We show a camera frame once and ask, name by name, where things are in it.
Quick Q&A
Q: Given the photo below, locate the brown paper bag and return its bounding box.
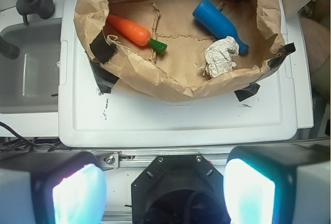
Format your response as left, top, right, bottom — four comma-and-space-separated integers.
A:
74, 0, 288, 102

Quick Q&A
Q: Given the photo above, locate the grey sink basin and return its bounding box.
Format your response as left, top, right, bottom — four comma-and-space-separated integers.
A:
1, 18, 62, 114

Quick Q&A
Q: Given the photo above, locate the orange toy carrot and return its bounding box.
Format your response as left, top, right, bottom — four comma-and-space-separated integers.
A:
107, 14, 168, 54

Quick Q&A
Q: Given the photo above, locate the aluminium rail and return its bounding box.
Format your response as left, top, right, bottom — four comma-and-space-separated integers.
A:
91, 146, 232, 171

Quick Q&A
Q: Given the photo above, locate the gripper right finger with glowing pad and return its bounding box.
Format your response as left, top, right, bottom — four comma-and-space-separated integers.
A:
223, 145, 330, 223

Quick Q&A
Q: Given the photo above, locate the black octagonal mount plate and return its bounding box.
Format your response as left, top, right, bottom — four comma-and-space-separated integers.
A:
131, 154, 231, 223

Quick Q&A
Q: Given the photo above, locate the blue plastic bottle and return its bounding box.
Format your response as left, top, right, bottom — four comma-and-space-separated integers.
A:
192, 0, 249, 55

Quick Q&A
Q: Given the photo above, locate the dark grey faucet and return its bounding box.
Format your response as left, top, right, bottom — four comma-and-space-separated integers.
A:
0, 0, 55, 60

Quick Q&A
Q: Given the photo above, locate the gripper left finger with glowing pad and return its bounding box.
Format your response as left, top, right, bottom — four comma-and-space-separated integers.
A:
1, 151, 107, 223

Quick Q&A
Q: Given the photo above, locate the crumpled white paper ball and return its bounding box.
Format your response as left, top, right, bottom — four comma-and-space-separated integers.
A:
199, 36, 239, 78

